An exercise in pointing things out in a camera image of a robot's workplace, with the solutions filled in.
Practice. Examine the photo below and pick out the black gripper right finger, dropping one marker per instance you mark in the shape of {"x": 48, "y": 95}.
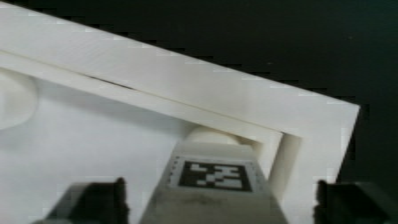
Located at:
{"x": 353, "y": 203}

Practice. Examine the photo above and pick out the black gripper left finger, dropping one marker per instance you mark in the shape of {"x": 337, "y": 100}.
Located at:
{"x": 90, "y": 204}

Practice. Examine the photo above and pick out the white table leg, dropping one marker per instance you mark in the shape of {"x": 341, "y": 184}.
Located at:
{"x": 211, "y": 191}

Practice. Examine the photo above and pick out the white square table top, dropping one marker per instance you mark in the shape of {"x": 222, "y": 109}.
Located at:
{"x": 97, "y": 137}

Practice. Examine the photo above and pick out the white U-shaped fence wall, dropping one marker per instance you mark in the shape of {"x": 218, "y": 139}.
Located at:
{"x": 295, "y": 121}

